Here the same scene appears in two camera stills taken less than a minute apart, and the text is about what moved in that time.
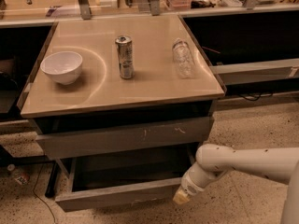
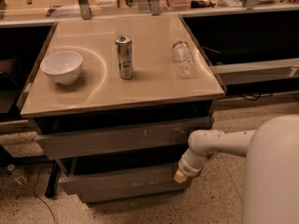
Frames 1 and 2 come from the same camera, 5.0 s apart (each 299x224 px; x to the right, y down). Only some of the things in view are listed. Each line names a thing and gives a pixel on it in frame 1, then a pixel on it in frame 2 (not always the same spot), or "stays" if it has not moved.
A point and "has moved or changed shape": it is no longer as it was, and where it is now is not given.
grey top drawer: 130,138 stays
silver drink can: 125,51 stays
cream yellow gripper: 189,187 → 186,168
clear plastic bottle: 183,59 stays
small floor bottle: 21,177 stays
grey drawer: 125,178 has moved or changed shape
